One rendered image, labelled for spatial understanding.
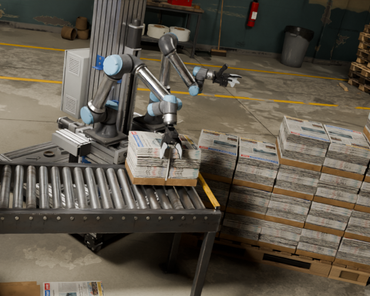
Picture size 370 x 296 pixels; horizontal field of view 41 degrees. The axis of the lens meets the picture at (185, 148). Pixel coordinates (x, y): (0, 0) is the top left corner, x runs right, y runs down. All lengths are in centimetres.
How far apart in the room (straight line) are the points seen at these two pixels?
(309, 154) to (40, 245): 197
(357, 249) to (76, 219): 216
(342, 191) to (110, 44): 189
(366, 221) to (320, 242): 36
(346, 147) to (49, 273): 213
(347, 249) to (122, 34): 222
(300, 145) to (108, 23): 153
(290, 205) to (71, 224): 167
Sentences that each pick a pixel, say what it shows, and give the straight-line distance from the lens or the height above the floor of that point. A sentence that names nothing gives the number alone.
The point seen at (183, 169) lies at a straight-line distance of 279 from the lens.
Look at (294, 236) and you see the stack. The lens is 371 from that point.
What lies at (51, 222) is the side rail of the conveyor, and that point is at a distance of 253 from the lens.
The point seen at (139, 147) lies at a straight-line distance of 269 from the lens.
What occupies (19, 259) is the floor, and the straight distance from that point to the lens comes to 351.
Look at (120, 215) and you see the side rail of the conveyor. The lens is 255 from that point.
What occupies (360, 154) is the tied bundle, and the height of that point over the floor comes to 102.
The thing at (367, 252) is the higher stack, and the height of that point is 29.
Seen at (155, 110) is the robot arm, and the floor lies 122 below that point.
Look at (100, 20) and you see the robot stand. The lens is 348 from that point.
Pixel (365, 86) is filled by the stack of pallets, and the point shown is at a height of 11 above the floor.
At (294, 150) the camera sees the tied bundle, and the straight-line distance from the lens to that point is 340.
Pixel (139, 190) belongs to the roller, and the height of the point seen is 80.
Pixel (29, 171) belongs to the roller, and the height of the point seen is 80.
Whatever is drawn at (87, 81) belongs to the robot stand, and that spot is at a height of 106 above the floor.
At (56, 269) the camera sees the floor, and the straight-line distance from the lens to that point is 343.
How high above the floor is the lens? 217
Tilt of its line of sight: 24 degrees down
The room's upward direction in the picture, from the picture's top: 11 degrees clockwise
